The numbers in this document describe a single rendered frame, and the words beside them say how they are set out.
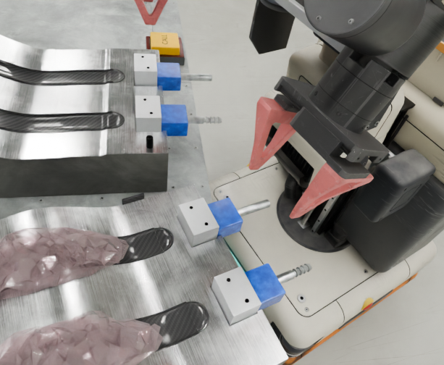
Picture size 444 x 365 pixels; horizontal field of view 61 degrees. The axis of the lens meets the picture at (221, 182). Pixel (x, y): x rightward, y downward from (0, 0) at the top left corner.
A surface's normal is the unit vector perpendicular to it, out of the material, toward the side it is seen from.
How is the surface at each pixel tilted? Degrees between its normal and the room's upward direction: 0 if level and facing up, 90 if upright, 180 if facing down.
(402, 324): 0
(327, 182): 85
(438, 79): 92
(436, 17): 76
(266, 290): 0
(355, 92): 67
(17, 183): 90
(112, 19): 0
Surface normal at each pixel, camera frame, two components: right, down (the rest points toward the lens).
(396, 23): 0.52, 0.71
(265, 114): -0.82, 0.29
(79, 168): 0.15, 0.78
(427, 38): 0.15, 0.63
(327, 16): -0.69, 0.02
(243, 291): 0.14, -0.63
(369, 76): -0.29, 0.40
